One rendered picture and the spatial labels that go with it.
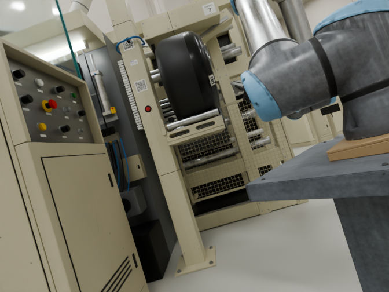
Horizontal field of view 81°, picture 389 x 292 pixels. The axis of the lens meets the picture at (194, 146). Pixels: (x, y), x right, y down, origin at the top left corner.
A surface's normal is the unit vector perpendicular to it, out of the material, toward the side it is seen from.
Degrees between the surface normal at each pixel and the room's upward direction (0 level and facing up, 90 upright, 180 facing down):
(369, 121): 72
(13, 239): 90
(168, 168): 90
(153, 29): 90
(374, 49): 91
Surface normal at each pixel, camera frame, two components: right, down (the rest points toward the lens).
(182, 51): -0.15, -0.28
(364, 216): -0.71, 0.21
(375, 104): -0.80, -0.10
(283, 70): -0.48, -0.13
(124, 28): -0.07, 0.00
